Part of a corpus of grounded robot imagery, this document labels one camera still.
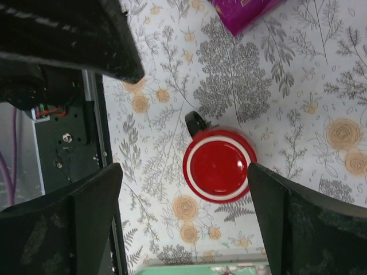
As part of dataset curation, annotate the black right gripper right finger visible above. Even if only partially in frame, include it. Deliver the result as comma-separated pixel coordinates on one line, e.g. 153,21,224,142
247,163,366,274

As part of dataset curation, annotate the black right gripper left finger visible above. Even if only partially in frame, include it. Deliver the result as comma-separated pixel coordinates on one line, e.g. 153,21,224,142
1,163,123,274

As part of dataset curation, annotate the red mug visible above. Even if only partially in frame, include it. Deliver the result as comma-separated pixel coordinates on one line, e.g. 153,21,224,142
182,111,257,203

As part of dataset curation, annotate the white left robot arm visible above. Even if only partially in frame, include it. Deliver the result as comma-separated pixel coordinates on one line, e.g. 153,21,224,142
1,1,145,111

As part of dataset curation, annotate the green hummingbird tray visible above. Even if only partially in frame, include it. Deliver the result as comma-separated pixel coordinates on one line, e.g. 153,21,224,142
134,262,272,275

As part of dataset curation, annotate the floral table mat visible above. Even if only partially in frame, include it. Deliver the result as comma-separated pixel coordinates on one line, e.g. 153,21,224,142
103,1,366,274

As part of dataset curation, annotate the purple snack packet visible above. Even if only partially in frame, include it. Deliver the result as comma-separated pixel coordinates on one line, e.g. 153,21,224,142
209,0,282,36

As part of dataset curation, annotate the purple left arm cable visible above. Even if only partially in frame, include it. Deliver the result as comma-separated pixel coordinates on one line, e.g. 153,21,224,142
0,107,18,207

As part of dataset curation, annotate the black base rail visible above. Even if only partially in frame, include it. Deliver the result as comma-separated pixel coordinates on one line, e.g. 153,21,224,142
35,66,127,274

